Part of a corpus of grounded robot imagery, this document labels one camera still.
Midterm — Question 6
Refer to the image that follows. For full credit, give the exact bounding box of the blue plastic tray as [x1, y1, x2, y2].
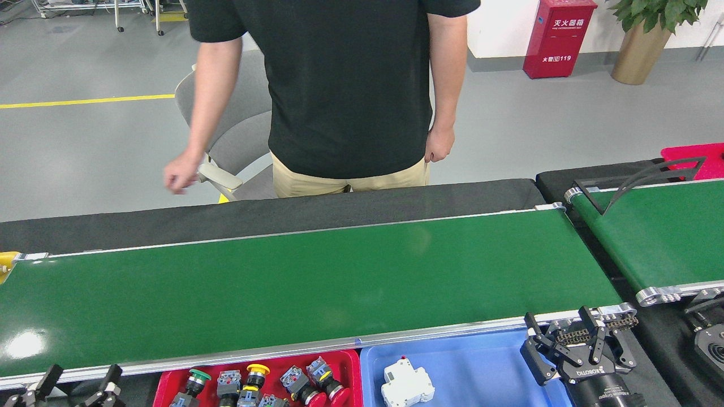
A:
[359, 328, 573, 407]

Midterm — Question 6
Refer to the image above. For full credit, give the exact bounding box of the grey office chair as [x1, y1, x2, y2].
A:
[174, 50, 278, 202]

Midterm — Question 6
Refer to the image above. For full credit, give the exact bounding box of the red fire extinguisher cabinet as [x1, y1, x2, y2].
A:
[523, 0, 598, 79]

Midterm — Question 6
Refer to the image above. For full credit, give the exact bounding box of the yellow push button switch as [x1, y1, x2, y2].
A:
[236, 363, 271, 407]

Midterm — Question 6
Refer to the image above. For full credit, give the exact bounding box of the white wall pipe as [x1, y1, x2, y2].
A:
[699, 11, 724, 62]

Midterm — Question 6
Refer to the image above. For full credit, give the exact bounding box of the red plastic bin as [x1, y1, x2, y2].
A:
[661, 143, 724, 181]

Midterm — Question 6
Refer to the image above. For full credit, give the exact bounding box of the red plastic tray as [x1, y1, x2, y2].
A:
[153, 349, 363, 407]

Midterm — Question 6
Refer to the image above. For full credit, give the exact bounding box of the person's right hand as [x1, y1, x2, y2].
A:
[164, 151, 203, 196]

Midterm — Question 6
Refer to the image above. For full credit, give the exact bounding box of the black conveyor guide bracket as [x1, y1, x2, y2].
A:
[573, 157, 708, 216]

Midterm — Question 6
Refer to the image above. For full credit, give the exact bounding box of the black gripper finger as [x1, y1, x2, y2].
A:
[76, 363, 126, 407]
[3, 363, 64, 407]

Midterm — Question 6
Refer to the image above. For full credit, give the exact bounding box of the person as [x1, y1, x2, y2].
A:
[164, 0, 481, 198]

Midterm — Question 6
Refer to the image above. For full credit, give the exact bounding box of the potted plant gold pot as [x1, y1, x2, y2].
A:
[608, 0, 709, 85]

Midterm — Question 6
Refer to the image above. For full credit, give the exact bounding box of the short green conveyor belt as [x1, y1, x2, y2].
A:
[564, 178, 724, 307]

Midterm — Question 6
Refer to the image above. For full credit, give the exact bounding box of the black conveyor drive chain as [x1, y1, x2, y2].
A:
[554, 317, 640, 345]

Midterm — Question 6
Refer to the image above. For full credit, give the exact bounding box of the long green conveyor belt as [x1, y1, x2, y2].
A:
[0, 202, 639, 392]

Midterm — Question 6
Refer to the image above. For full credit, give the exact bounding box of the yellow plastic bin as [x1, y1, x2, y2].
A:
[0, 252, 22, 285]

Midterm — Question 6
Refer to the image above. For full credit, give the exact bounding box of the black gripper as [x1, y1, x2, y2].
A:
[519, 305, 647, 407]

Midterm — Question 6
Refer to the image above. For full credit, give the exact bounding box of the person's left hand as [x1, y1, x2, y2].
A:
[424, 125, 456, 163]

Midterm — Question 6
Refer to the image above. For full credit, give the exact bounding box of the white circuit breaker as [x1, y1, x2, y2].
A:
[381, 355, 436, 407]

